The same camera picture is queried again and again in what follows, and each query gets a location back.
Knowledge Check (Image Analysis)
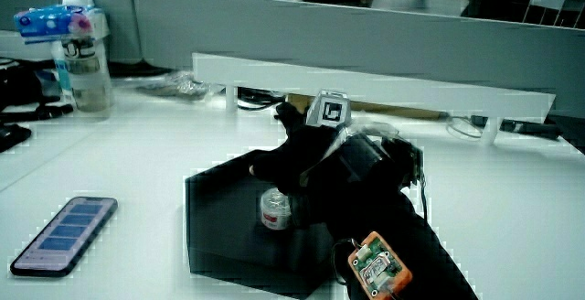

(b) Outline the person's right hand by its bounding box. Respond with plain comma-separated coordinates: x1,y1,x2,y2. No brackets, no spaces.
249,89,425,229

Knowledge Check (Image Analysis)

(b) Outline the small clear paper clip container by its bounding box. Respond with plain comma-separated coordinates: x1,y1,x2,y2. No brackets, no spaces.
259,187,293,231

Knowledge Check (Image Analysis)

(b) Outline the black square plate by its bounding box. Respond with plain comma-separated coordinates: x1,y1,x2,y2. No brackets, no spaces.
184,148,338,300

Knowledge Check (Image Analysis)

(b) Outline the white desk shelf riser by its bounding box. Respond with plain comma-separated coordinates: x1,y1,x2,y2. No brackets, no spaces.
191,51,557,146

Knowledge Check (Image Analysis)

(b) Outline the orange circuit board module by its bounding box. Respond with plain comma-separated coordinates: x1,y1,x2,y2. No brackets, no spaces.
346,230,413,300

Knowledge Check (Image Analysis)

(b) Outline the grey desk partition panel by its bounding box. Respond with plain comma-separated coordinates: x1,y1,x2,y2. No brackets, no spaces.
0,0,143,64
133,0,585,119

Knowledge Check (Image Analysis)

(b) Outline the crumpled clear plastic bag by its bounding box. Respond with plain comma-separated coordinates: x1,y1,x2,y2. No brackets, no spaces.
135,70,217,102

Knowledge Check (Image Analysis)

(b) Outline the clear water bottle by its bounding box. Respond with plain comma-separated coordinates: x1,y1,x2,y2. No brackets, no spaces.
50,9,113,113

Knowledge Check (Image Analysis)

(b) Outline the black power adapter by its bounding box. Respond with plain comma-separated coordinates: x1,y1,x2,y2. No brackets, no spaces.
470,114,562,141

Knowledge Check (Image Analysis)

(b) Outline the black smartphone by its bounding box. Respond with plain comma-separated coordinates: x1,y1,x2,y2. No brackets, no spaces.
8,196,119,278

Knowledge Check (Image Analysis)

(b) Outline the blue tissue pack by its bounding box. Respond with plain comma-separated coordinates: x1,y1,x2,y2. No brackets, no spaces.
13,3,109,45

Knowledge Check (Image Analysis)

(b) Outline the black bag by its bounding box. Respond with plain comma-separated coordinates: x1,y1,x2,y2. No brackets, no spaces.
0,57,75,154

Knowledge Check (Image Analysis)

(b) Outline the black cable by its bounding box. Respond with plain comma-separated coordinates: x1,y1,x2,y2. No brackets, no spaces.
236,86,287,112

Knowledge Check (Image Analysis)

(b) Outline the white coiled cable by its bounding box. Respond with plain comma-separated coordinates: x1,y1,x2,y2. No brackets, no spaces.
445,114,486,141

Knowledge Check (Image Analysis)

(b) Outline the white metal frame chair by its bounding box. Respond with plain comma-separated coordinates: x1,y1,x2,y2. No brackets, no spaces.
522,0,585,29

